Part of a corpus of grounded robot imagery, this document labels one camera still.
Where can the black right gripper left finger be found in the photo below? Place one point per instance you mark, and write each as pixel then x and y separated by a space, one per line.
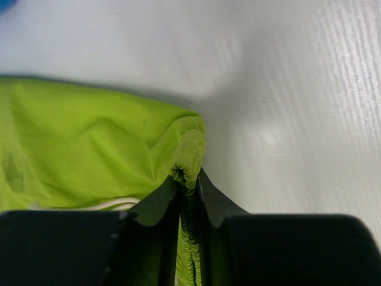
pixel 133 247

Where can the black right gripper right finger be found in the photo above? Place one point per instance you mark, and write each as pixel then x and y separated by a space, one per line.
pixel 239 248

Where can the lime green shorts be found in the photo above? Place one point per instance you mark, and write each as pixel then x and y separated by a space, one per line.
pixel 74 148

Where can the blue plastic bin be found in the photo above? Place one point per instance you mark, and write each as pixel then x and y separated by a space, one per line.
pixel 5 5

